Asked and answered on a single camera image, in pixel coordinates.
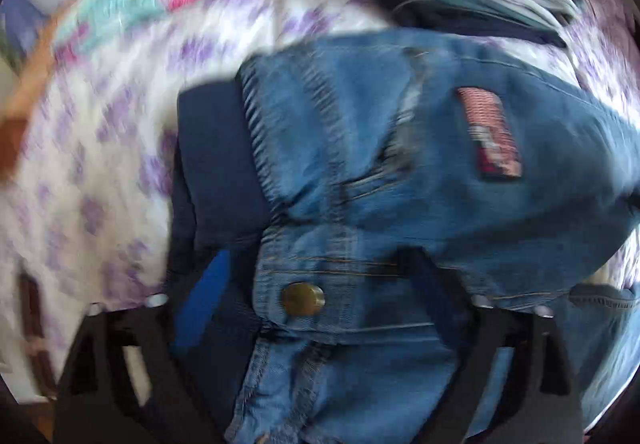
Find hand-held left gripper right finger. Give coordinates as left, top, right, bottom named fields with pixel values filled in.
left=399, top=248, right=587, bottom=444

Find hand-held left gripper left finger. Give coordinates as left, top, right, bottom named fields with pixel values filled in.
left=54, top=248, right=235, bottom=444

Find blue denim pants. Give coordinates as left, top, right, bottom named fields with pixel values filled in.
left=170, top=26, right=640, bottom=444

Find purple floral bedspread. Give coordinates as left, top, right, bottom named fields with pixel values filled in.
left=0, top=0, right=640, bottom=377

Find teal folded garment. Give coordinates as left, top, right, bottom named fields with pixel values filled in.
left=430, top=0, right=551, bottom=25

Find wooden bed frame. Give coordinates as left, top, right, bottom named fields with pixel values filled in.
left=0, top=6, right=68, bottom=187

